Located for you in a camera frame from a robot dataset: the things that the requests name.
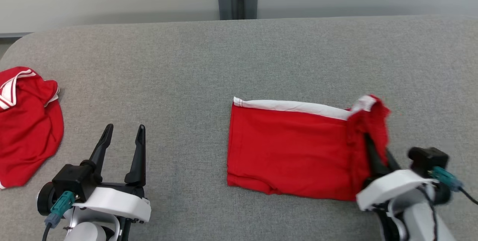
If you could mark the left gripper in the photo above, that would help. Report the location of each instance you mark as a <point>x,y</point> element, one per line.
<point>119,203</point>

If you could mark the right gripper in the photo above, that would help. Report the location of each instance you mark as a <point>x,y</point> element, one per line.
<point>392,187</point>

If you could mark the red garment with white band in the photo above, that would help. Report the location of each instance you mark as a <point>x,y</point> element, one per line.
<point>291,151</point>

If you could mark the red jersey with white trim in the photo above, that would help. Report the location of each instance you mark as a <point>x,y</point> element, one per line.
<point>30,132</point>

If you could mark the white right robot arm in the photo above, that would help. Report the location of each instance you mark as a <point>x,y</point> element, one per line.
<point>418,222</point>

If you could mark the grey cylinder foot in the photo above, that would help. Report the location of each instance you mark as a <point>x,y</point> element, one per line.
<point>251,2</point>
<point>224,3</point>

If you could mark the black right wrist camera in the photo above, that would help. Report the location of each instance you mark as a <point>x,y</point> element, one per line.
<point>429,158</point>

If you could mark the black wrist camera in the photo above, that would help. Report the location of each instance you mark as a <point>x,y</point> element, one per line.
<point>429,158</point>
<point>71,179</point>

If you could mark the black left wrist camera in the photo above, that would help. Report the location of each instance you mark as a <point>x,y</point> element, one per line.
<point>71,179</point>

